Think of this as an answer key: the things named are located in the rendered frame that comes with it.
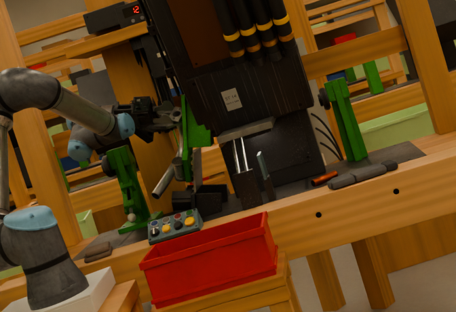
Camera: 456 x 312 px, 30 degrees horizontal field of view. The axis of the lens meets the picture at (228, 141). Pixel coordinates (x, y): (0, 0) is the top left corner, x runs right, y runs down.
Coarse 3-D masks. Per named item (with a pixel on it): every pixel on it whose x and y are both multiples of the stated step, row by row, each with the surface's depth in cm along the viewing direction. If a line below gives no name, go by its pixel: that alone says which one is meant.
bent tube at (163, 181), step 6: (174, 108) 268; (180, 108) 267; (174, 114) 268; (180, 114) 266; (174, 120) 265; (180, 126) 268; (180, 132) 271; (180, 138) 272; (180, 144) 273; (180, 150) 273; (180, 156) 272; (168, 168) 269; (168, 174) 267; (162, 180) 266; (168, 180) 266; (156, 186) 265; (162, 186) 264; (156, 192) 263; (162, 192) 264; (156, 198) 265
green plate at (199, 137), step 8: (184, 96) 255; (184, 104) 255; (184, 112) 255; (184, 120) 255; (192, 120) 256; (184, 128) 256; (192, 128) 257; (200, 128) 257; (184, 136) 256; (192, 136) 257; (200, 136) 257; (208, 136) 257; (184, 144) 256; (192, 144) 257; (200, 144) 257; (208, 144) 257; (192, 152) 267
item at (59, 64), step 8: (64, 40) 943; (72, 40) 976; (48, 48) 944; (64, 56) 944; (96, 56) 935; (40, 64) 942; (48, 64) 945; (56, 64) 934; (64, 64) 934; (72, 64) 934; (48, 72) 934; (48, 112) 936; (48, 128) 946; (56, 128) 947; (64, 128) 959; (176, 136) 955; (208, 176) 958; (216, 176) 957; (224, 176) 953; (192, 184) 953; (32, 200) 942
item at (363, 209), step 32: (416, 160) 238; (448, 160) 227; (320, 192) 236; (352, 192) 230; (384, 192) 230; (416, 192) 229; (448, 192) 228; (288, 224) 233; (320, 224) 232; (352, 224) 231; (384, 224) 230; (128, 256) 237; (288, 256) 234; (0, 288) 246
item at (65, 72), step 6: (66, 72) 1181; (60, 78) 1172; (66, 78) 1173; (54, 114) 1175; (96, 156) 1228; (66, 162) 1189; (72, 162) 1190; (78, 162) 1190; (90, 162) 1217; (66, 168) 1189; (72, 168) 1190; (12, 210) 1191
